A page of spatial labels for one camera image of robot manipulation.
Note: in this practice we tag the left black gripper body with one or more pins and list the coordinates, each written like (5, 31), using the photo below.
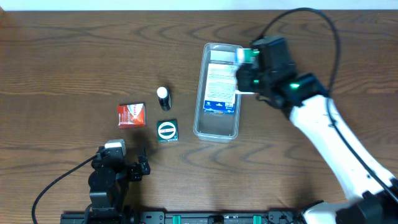
(137, 170)

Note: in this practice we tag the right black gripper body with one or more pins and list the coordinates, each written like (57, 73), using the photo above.
(245, 78)

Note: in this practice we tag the white green medicine box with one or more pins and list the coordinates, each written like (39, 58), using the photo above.
(244, 56)

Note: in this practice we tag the green Zam-Buk box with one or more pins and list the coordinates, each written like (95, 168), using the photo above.
(167, 131)

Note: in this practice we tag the red Panadol box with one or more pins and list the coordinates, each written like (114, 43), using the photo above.
(131, 116)

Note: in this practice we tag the blue medicine box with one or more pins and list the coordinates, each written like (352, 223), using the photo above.
(220, 89)

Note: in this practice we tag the clear plastic container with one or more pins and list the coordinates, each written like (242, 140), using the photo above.
(216, 127)

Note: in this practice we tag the dark bottle white cap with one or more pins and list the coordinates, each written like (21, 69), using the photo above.
(164, 98)

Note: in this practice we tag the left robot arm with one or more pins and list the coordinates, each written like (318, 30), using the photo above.
(110, 180)

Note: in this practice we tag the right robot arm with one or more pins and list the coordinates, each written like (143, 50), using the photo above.
(370, 189)

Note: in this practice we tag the black mounting rail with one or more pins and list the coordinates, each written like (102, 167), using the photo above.
(272, 217)

